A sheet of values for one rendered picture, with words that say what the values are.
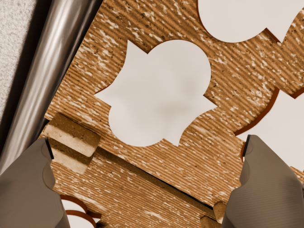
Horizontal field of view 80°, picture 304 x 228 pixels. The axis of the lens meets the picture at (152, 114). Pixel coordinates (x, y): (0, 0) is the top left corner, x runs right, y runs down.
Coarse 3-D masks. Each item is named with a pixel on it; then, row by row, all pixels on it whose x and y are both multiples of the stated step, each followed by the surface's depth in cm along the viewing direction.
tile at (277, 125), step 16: (272, 96) 20; (288, 96) 20; (272, 112) 20; (288, 112) 20; (256, 128) 21; (272, 128) 21; (288, 128) 21; (272, 144) 22; (288, 144) 22; (288, 160) 24
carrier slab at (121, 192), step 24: (96, 168) 26; (120, 168) 26; (72, 192) 28; (96, 192) 28; (120, 192) 28; (144, 192) 28; (168, 192) 28; (120, 216) 31; (144, 216) 31; (168, 216) 31; (192, 216) 31
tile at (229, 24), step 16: (208, 0) 15; (224, 0) 15; (240, 0) 15; (256, 0) 15; (272, 0) 15; (288, 0) 15; (208, 16) 16; (224, 16) 16; (240, 16) 16; (256, 16) 16; (272, 16) 16; (288, 16) 16; (208, 32) 17; (224, 32) 17; (240, 32) 17; (256, 32) 17; (272, 32) 17
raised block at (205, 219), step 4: (204, 216) 30; (200, 220) 30; (204, 220) 30; (208, 220) 30; (212, 220) 30; (204, 224) 29; (208, 224) 29; (212, 224) 30; (216, 224) 30; (220, 224) 31
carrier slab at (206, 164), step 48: (144, 0) 16; (192, 0) 16; (96, 48) 18; (144, 48) 18; (240, 48) 18; (288, 48) 18; (240, 96) 21; (192, 144) 24; (240, 144) 24; (192, 192) 28
